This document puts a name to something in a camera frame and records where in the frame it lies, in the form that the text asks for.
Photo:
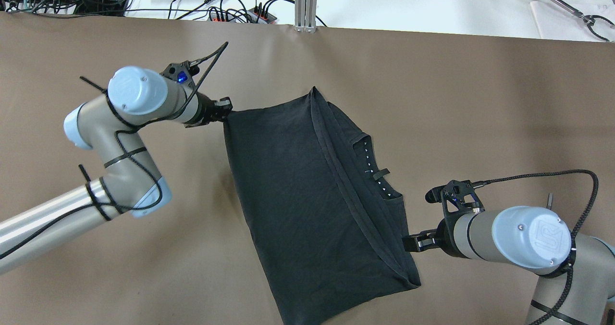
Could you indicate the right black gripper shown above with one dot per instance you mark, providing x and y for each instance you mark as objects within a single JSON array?
[{"x": 443, "y": 239}]

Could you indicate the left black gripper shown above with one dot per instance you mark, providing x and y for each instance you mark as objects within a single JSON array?
[{"x": 207, "y": 111}]

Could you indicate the black printed t-shirt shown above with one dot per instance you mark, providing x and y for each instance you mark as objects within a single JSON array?
[{"x": 326, "y": 224}]

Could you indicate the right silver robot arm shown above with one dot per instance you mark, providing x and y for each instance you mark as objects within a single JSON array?
[{"x": 537, "y": 240}]

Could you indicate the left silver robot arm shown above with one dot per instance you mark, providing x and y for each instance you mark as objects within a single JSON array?
[{"x": 132, "y": 183}]

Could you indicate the black power strip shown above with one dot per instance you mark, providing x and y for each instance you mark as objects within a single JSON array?
[{"x": 251, "y": 16}]

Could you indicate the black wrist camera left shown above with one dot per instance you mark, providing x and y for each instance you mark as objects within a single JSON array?
[{"x": 183, "y": 72}]

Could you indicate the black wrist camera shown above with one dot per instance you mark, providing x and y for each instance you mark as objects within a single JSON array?
[
  {"x": 183, "y": 72},
  {"x": 456, "y": 197}
]

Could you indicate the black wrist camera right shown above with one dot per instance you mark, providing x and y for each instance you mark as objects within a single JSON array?
[{"x": 456, "y": 197}]

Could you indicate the aluminium frame post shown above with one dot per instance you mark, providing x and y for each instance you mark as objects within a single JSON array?
[{"x": 305, "y": 16}]

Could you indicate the green handled grabber tool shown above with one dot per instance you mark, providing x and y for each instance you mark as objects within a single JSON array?
[{"x": 559, "y": 20}]

